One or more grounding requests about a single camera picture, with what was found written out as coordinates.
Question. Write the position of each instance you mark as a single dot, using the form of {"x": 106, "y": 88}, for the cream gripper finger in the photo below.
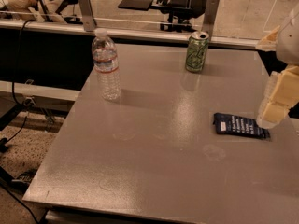
{"x": 280, "y": 95}
{"x": 269, "y": 42}

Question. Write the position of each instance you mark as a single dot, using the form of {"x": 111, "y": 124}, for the person in beige clothes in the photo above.
{"x": 21, "y": 9}

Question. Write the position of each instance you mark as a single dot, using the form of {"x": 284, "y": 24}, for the dark blue rxbar wrapper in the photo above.
{"x": 239, "y": 126}

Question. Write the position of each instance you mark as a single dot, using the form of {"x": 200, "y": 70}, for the metal rail bracket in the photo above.
{"x": 89, "y": 23}
{"x": 210, "y": 16}

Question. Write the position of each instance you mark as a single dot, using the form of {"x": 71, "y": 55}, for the green soda can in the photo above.
{"x": 196, "y": 51}

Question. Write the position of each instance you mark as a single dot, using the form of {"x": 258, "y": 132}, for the left metal rail bracket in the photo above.
{"x": 89, "y": 23}

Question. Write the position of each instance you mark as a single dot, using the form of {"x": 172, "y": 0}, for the black office chair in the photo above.
{"x": 179, "y": 11}

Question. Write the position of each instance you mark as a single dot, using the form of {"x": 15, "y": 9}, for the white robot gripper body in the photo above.
{"x": 289, "y": 46}

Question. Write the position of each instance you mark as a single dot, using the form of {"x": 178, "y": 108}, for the clear plastic water bottle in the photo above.
{"x": 106, "y": 65}

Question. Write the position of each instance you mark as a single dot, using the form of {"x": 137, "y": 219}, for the right metal rail bracket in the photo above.
{"x": 210, "y": 16}

